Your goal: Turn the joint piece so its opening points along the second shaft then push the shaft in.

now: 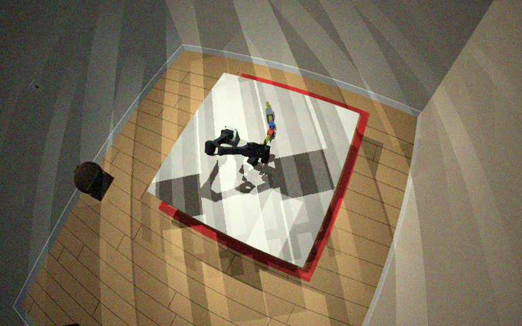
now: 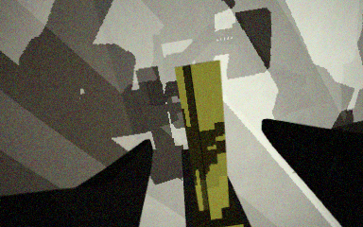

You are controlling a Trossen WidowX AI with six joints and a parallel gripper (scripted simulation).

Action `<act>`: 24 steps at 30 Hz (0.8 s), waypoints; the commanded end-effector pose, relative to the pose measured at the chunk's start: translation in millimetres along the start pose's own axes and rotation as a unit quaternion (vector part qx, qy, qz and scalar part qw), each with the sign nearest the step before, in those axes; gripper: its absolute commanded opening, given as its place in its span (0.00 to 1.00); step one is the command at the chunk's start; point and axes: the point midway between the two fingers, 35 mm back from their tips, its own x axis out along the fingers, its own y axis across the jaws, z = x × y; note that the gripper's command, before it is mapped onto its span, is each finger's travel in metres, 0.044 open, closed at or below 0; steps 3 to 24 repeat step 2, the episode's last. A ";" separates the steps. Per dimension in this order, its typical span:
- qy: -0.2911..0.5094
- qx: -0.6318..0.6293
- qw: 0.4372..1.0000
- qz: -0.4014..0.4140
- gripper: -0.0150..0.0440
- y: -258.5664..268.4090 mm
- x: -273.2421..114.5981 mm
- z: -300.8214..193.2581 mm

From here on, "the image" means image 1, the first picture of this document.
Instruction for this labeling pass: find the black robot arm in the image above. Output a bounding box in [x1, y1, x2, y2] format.
[205, 129, 271, 166]

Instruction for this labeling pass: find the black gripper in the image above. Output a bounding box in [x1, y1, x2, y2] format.
[257, 153, 270, 164]

